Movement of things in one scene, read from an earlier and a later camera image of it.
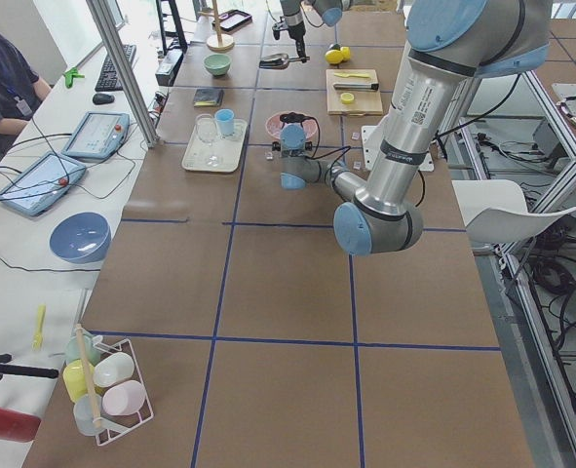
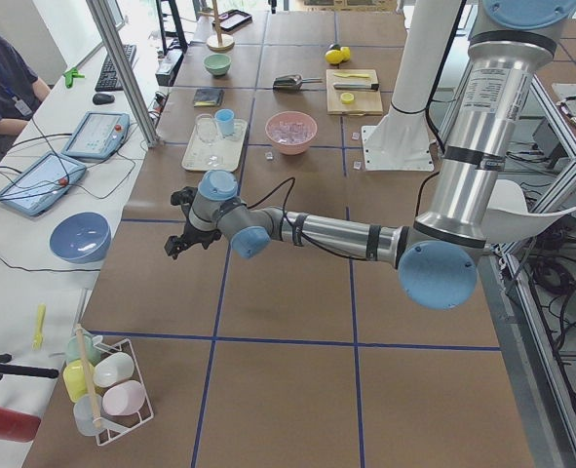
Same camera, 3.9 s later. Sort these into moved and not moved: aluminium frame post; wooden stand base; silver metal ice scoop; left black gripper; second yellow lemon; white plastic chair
Moved: left black gripper; silver metal ice scoop
Not moved: white plastic chair; second yellow lemon; aluminium frame post; wooden stand base
